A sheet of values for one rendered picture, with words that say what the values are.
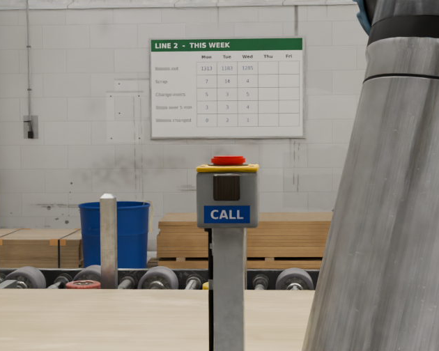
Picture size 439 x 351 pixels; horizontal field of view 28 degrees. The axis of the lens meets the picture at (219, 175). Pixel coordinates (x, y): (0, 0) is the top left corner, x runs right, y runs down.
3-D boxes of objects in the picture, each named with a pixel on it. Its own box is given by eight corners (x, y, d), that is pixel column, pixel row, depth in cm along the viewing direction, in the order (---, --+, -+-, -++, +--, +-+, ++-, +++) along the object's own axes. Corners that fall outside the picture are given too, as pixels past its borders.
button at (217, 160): (244, 171, 100) (244, 156, 100) (210, 171, 100) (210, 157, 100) (246, 169, 104) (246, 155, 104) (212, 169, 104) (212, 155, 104)
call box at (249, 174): (258, 234, 99) (257, 166, 98) (196, 234, 99) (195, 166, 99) (259, 228, 106) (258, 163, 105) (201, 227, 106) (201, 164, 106)
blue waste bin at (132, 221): (149, 301, 642) (148, 203, 638) (72, 301, 645) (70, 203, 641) (159, 287, 701) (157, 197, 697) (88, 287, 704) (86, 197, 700)
